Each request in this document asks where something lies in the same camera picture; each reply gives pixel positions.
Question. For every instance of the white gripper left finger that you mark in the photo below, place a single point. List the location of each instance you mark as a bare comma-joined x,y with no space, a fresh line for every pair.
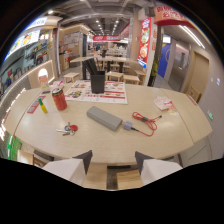
68,168

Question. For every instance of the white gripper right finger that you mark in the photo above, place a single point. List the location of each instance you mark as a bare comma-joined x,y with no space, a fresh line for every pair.
156,169

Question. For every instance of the wooden stool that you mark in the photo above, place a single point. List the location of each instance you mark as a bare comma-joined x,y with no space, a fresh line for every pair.
131,79
71,77
95,176
114,76
129,179

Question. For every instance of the grey power bank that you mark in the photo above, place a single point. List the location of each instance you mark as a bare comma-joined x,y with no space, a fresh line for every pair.
104,118

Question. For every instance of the crumpled tissue packet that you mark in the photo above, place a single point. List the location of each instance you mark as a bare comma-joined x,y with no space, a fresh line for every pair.
163,103

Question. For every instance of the yellow green highlighter marker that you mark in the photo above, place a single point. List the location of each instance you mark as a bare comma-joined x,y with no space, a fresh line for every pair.
42,105

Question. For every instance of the red soda can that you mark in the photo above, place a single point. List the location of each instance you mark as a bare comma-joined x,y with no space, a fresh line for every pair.
59,99

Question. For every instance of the red table sticker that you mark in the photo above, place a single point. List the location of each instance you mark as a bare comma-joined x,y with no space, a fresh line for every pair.
35,104

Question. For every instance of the paper menu placemat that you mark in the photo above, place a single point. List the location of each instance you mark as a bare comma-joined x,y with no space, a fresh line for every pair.
98,91

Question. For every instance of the small table sign card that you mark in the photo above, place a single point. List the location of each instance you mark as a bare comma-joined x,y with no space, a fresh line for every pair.
44,82

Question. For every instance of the black chopstick holder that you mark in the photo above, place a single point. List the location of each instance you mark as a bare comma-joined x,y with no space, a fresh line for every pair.
97,79

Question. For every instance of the red hanging poster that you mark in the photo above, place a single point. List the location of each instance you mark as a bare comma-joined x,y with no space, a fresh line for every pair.
144,42

